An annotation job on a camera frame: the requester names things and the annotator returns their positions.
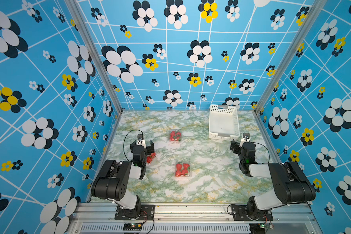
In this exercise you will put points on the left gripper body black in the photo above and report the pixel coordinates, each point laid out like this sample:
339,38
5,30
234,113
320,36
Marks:
147,151

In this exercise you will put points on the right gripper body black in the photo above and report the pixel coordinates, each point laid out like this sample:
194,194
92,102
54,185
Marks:
238,150

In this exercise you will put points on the white perforated plastic basket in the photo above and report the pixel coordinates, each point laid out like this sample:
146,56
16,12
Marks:
223,122

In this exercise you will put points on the clear plastic clamshell container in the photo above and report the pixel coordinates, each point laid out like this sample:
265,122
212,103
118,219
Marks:
189,169

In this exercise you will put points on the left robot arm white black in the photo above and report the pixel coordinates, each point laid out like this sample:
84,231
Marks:
112,180

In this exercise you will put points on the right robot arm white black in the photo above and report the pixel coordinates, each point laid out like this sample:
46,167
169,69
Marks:
290,185

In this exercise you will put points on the green circuit board right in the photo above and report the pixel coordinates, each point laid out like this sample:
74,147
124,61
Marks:
260,228

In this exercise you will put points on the green circuit board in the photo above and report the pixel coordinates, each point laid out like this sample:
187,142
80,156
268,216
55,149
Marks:
134,227
260,228

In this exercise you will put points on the green circuit board left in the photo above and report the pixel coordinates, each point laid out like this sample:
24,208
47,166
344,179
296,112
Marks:
134,227

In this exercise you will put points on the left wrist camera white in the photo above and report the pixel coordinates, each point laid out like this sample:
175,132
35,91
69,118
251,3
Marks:
140,140

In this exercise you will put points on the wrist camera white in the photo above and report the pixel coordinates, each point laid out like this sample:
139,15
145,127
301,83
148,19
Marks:
245,138
140,140

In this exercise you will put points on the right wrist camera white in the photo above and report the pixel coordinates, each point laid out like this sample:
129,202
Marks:
245,138

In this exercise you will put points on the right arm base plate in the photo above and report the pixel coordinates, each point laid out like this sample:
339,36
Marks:
244,213

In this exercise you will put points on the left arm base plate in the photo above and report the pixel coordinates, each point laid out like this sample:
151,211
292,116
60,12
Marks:
142,213

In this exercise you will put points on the aluminium front rail frame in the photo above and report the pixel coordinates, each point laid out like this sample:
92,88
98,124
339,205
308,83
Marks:
191,218

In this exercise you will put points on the right aluminium corner post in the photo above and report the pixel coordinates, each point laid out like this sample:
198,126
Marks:
298,39

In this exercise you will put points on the aluminium corner post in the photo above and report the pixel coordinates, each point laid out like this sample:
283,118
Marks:
298,39
85,34

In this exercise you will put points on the left aluminium corner post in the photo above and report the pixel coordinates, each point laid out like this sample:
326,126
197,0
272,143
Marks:
85,34

